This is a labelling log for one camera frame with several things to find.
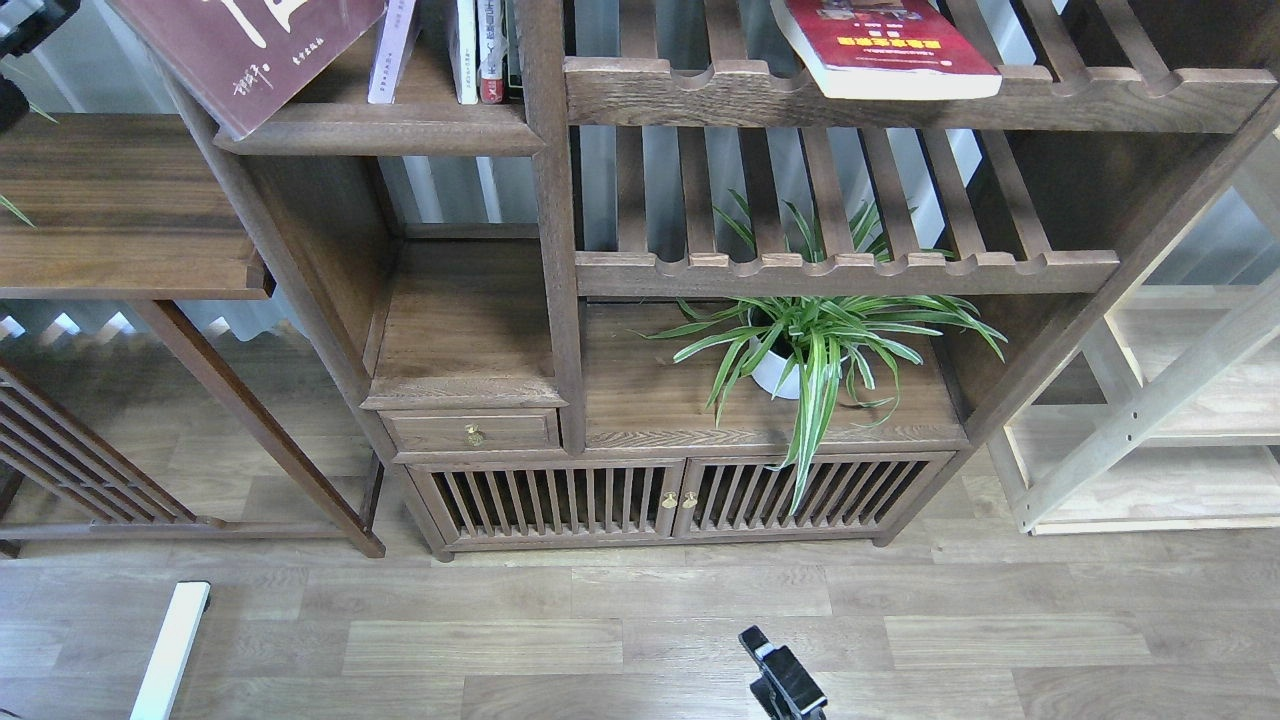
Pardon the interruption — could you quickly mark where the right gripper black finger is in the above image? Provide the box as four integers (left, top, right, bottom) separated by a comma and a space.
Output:
739, 626, 828, 719

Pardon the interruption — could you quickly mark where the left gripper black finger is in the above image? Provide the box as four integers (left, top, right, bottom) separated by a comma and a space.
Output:
1, 0, 81, 56

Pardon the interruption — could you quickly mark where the dark maroon book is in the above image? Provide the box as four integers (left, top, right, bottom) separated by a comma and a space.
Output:
111, 1, 387, 140

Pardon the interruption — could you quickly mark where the white lavender book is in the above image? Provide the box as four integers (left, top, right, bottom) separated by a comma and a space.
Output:
367, 1, 420, 104

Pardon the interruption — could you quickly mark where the white plant pot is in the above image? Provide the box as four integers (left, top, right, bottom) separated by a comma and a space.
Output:
748, 307, 804, 400

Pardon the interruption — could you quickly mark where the green spider plant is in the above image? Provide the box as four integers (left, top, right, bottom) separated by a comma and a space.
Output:
640, 190, 1011, 518

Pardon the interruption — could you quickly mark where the dark wooden bookshelf cabinet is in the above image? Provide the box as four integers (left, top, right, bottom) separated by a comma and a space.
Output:
141, 1, 1277, 559

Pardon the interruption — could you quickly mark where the brass drawer knob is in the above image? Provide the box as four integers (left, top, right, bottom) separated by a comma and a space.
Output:
463, 424, 486, 447

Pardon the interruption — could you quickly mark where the red white upright book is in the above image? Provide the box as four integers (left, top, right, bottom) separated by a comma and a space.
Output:
476, 0, 508, 104

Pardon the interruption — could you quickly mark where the black upright book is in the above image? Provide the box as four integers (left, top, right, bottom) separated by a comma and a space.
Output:
502, 0, 524, 102

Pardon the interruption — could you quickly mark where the white table leg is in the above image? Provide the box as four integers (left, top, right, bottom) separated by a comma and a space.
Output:
129, 580, 212, 719

